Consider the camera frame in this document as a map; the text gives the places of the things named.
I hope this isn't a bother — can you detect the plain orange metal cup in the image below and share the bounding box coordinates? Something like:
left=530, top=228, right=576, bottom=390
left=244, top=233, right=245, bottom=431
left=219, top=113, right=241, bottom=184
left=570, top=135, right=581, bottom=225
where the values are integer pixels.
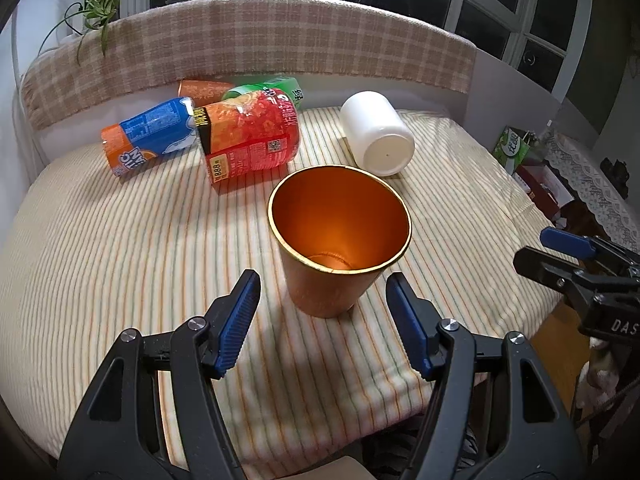
left=268, top=164, right=413, bottom=319

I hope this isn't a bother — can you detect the striped cream blanket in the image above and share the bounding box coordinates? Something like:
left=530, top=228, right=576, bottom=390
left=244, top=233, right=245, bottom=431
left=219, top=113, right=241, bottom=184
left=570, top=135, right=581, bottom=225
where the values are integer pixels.
left=0, top=105, right=566, bottom=467

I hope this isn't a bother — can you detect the small dark figurine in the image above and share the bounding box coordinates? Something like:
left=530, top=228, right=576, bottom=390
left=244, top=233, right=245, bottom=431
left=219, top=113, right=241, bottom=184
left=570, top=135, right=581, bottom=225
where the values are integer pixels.
left=599, top=157, right=632, bottom=197

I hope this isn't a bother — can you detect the plaid pink cloth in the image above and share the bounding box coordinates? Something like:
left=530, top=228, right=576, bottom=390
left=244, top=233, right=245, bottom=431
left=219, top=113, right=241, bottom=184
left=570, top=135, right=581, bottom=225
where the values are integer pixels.
left=20, top=0, right=478, bottom=133

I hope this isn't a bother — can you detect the red box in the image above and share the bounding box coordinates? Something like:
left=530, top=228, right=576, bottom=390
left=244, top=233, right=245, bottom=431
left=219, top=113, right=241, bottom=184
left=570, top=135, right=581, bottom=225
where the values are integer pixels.
left=515, top=162, right=576, bottom=222

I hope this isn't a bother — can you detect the white lace cloth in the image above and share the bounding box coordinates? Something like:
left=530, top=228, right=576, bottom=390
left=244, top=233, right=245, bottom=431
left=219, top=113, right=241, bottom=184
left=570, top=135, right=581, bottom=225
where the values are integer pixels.
left=542, top=130, right=640, bottom=257

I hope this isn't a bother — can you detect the green spider plant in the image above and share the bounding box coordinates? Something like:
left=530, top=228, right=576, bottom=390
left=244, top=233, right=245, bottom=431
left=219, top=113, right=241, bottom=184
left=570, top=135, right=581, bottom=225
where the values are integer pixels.
left=37, top=0, right=166, bottom=66

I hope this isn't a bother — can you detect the orange patterned cup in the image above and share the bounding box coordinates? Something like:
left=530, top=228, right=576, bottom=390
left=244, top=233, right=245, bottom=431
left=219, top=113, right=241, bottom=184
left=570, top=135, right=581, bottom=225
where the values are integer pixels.
left=177, top=79, right=236, bottom=108

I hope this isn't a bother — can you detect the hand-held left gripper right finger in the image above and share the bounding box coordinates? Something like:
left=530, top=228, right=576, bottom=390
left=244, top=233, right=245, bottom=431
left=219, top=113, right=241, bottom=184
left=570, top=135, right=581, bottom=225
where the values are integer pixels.
left=385, top=272, right=587, bottom=480

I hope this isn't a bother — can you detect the white plastic jar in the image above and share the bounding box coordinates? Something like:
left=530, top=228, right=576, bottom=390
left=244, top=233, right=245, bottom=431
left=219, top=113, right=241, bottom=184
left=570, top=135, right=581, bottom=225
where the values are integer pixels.
left=340, top=91, right=416, bottom=177

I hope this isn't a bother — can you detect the green snack canister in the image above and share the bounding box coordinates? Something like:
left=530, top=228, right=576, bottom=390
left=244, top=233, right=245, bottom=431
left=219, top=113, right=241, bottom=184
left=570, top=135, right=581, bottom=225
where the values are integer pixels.
left=221, top=76, right=306, bottom=110

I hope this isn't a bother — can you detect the green carton box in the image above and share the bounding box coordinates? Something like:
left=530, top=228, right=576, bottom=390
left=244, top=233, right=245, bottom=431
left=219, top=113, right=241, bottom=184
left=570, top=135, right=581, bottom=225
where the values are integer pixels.
left=491, top=126, right=532, bottom=174

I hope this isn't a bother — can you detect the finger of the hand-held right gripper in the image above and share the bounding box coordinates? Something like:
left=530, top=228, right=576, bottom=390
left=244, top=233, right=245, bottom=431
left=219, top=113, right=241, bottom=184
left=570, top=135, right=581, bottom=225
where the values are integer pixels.
left=513, top=245, right=608, bottom=311
left=540, top=227, right=640, bottom=277

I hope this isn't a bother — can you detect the blue and orange snack canister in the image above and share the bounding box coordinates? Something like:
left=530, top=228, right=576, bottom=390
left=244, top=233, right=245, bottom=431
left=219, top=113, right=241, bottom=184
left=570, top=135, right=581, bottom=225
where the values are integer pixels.
left=101, top=97, right=201, bottom=177

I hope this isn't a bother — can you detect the red snack canister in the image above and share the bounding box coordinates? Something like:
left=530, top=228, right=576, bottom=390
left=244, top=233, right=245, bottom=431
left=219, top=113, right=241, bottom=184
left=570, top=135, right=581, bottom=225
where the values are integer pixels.
left=196, top=89, right=302, bottom=191

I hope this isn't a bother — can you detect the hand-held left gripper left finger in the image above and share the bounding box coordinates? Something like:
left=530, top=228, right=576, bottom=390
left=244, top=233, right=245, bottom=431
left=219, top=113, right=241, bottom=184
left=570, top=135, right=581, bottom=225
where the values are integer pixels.
left=57, top=269, right=262, bottom=480

